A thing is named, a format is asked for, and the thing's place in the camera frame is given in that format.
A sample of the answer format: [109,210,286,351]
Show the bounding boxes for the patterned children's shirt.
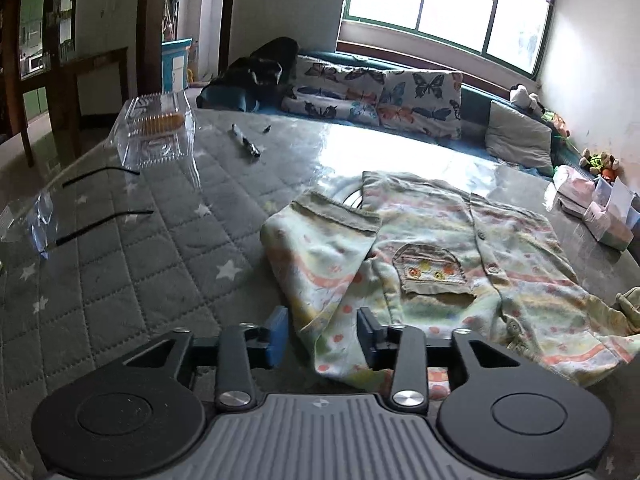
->
[260,172,639,391]

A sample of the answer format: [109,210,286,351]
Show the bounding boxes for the black marker pen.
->
[231,124,262,159]

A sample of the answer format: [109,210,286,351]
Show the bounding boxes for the clear plastic food container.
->
[108,90,196,170]

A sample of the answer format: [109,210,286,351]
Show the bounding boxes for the eyeglasses with black temples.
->
[25,165,154,259]

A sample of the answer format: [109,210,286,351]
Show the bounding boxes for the grey cushion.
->
[485,101,553,177]

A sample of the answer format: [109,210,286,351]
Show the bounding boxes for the bread in container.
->
[138,113,184,136]

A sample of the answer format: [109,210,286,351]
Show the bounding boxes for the right butterfly pillow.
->
[376,70,463,140]

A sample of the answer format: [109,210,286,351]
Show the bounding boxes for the butterfly pillow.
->
[280,55,386,127]
[376,70,463,140]

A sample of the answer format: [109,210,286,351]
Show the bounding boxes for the tissue box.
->
[582,178,639,252]

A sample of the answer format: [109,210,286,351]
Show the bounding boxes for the black bag on sofa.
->
[196,37,299,113]

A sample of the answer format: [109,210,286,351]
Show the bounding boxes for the left butterfly pillow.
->
[280,55,386,127]

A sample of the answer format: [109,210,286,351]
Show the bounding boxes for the green orange plush toy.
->
[579,148,620,183]

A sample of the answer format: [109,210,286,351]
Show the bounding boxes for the white plush toy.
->
[509,84,546,118]

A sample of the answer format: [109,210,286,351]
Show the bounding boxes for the blue white cabinet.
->
[160,38,192,93]

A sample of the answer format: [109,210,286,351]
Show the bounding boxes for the dark wooden side table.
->
[1,48,129,168]

